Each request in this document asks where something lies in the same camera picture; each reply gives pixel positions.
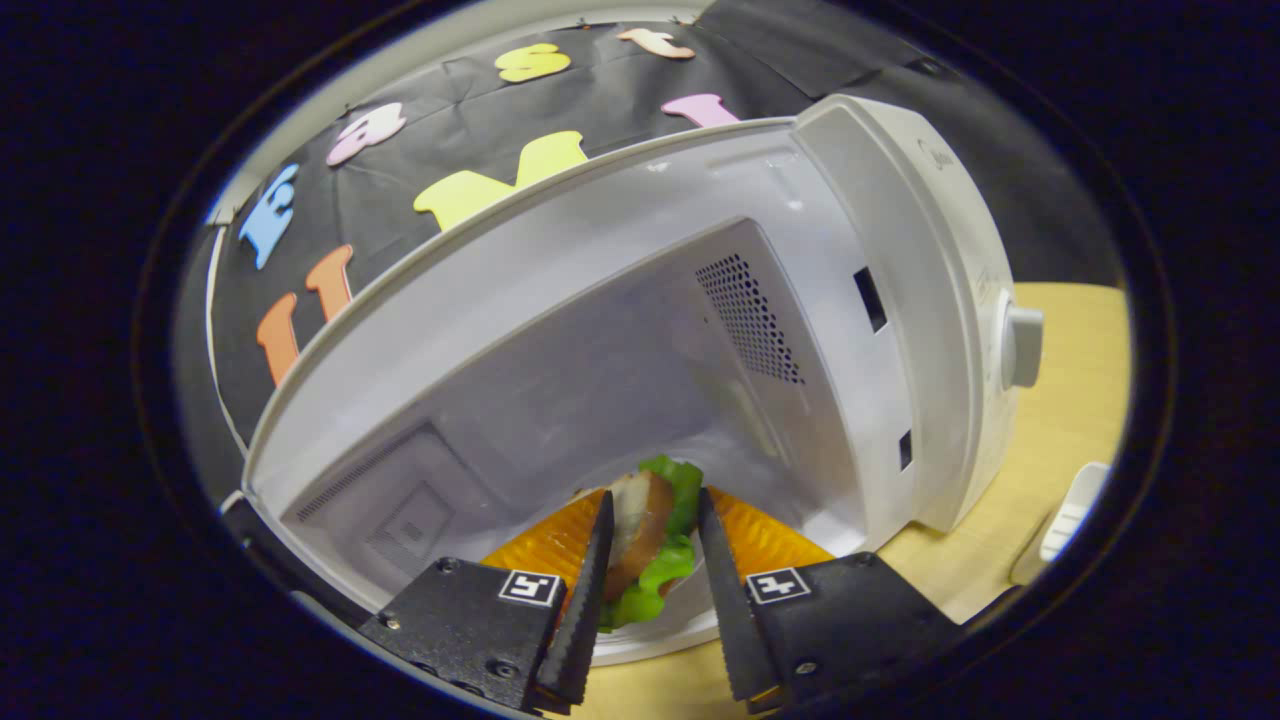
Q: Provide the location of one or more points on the bread and lettuce sandwich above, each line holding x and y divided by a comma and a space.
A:
650, 530

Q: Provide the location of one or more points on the white microwave oven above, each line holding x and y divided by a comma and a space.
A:
600, 330

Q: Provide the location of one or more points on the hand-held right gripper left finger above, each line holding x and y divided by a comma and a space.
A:
585, 620

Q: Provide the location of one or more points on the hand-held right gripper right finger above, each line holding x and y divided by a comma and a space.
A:
735, 630

